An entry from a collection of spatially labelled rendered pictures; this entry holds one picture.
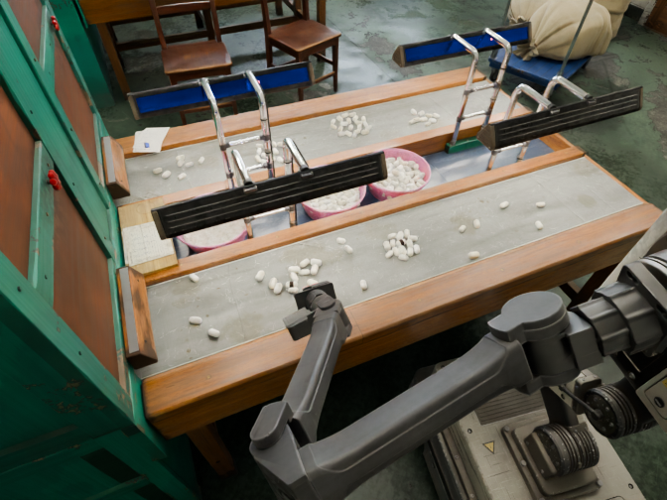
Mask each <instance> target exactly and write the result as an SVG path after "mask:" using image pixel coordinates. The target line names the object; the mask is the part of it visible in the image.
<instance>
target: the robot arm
mask: <svg viewBox="0 0 667 500"><path fill-rule="evenodd" d="M294 298H295V301H296V304H297V308H298V310H297V311H296V312H293V313H291V314H289V315H287V316H286V317H284V318H282V320H283V322H284V323H285V325H286V328H287V329H288V330H289V332H290V334H291V337H292V339H293V340H294V341H297V340H299V339H301V338H303V337H305V336H307V335H309V334H310V335H311V336H310V339H309V341H308V343H307V346H306V348H305V350H304V352H303V355H302V357H301V359H300V361H299V364H298V366H297V368H296V370H295V373H294V375H293V377H292V380H291V382H290V384H289V386H288V389H287V391H286V393H285V395H284V398H283V400H282V401H280V402H275V403H272V404H269V405H267V406H264V407H263V408H262V410H261V412H260V414H259V416H258V418H257V420H256V422H255V424H254V426H253V428H252V430H251V432H250V438H251V439H252V442H251V444H250V447H249V450H250V452H251V454H252V456H253V457H254V459H255V461H256V462H257V464H258V466H259V467H260V469H261V471H262V473H263V474H264V476H265V478H266V479H267V481H268V483H269V484H270V486H271V488H272V490H273V491H274V493H275V495H276V496H277V499H278V500H343V499H344V498H346V497H347V496H348V495H349V494H350V493H351V492H352V491H353V490H355V489H356V488H357V487H358V486H360V485H361V484H362V483H364V482H365V481H366V480H368V479H369V478H371V477H372V476H374V475H375V474H377V473H378V472H380V471H381V470H383V469H384V468H386V467H388V466H389V465H391V464H392V463H394V462H395V461H397V460H398V459H400V458H401V457H403V456H404V455H406V454H408V453H409V452H411V451H412V450H414V449H415V448H417V447H418V446H420V445H421V444H423V443H424V442H426V441H428V440H429V439H431V438H433V437H434V436H436V435H437V434H439V433H440V432H442V431H443V430H445V429H447V428H448V427H450V426H451V425H453V424H454V423H456V422H457V421H459V420H460V419H462V418H463V417H465V416H467V415H468V414H470V413H471V412H473V411H474V410H476V409H477V408H479V407H480V406H482V405H483V404H485V403H486V402H488V401H490V400H491V399H493V398H495V397H497V396H498V395H500V394H502V393H504V392H506V391H509V390H511V389H515V390H517V391H518V392H520V393H522V394H525V395H528V396H530V395H532V394H533V393H535V392H536V391H538V390H539V389H541V388H542V387H554V386H560V385H564V384H567V383H569V382H571V381H573V380H575V379H576V378H577V377H578V376H579V375H580V374H581V372H582V370H585V369H588V368H590V367H593V366H596V365H598V364H601V363H603V360H602V357H606V356H608V355H611V354H614V353H615V352H618V351H621V350H622V351H624V352H627V353H628V354H629V355H631V354H634V353H637V352H639V351H642V352H643V353H644V354H645V355H646V356H647V357H651V356H654V355H657V354H660V353H662V352H663V351H664V349H665V348H666V347H667V290H666V289H665V288H664V287H663V286H662V285H661V284H660V283H659V282H658V281H657V280H656V278H655V277H654V276H653V275H652V274H651V273H650V272H649V271H648V270H647V269H646V268H645V267H644V265H643V264H642V263H641V262H639V261H637V260H636V261H633V262H631V263H628V264H626V265H623V266H622V268H621V270H620V273H619V275H618V277H617V280H616V282H615V283H612V284H610V285H607V286H604V287H602V288H599V289H597V290H594V293H593V295H592V299H591V300H590V301H588V302H585V303H582V304H580V305H577V306H575V307H572V308H570V310H571V311H570V312H567V309H566V306H565V305H564V304H563V301H562V298H561V297H560V296H558V295H556V294H554V293H551V292H531V293H526V294H522V295H519V296H517V297H515V298H513V299H511V300H509V301H508V302H507V303H506V304H505V305H504V306H503V307H502V309H501V314H500V315H498V316H497V317H495V318H494V319H492V320H490V321H489V322H488V323H487V324H488V326H489V329H490V333H488V334H487V335H485V336H484V337H483V338H482V339H481V341H480V342H479V343H478V344H477V345H476V346H475V347H473V348H472V349H471V350H470V351H469V352H467V353H466V354H464V355H463V356H462V357H460V358H459V359H457V360H455V361H454V362H452V363H451V364H449V365H447V366H446V367H444V368H442V369H441V370H439V371H438V372H436V373H434V374H433V375H431V376H429V377H428V378H426V379H425V380H423V381H421V382H420V383H418V384H416V385H415V386H413V387H412V388H410V389H408V390H407V391H405V392H403V393H402V394H400V395H399V396H397V397H395V398H394V399H392V400H390V401H389V402H387V403H386V404H384V405H382V406H381V407H379V408H377V409H376V410H374V411H373V412H371V413H369V414H368V415H366V416H364V417H363V418H361V419H360V420H358V421H356V422H355V423H353V424H351V425H350V426H348V427H347V428H345V429H343V430H341V431H340V432H338V433H336V434H334V435H332V436H330V437H327V438H324V439H322V440H319V441H317V427H318V422H319V418H320V414H321V411H322V408H323V404H324V401H325V398H326V395H327V391H328V388H329V385H330V381H331V378H332V376H333V373H334V367H335V364H336V360H337V357H338V354H339V351H340V349H341V346H342V345H343V344H344V343H345V341H346V339H347V338H348V337H350V334H351V331H352V325H351V322H350V320H349V318H348V316H347V314H346V312H345V310H344V307H343V305H342V303H341V301H340V300H339V299H337V298H336V295H335V291H334V284H333V283H332V282H329V281H323V282H320V283H315V284H312V285H310V286H306V287H304V288H302V291H301V292H299V293H294ZM316 441H317V442H316Z"/></svg>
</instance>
